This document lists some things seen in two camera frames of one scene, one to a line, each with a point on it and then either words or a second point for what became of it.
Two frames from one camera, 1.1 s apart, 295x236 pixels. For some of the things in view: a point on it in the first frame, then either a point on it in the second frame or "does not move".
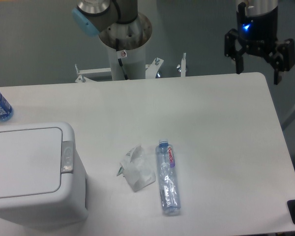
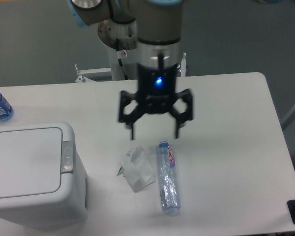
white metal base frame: [151, 70] does not move
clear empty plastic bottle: [170, 196] does not move
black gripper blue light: [259, 34] → [156, 88]
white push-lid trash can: [37, 179] does not move
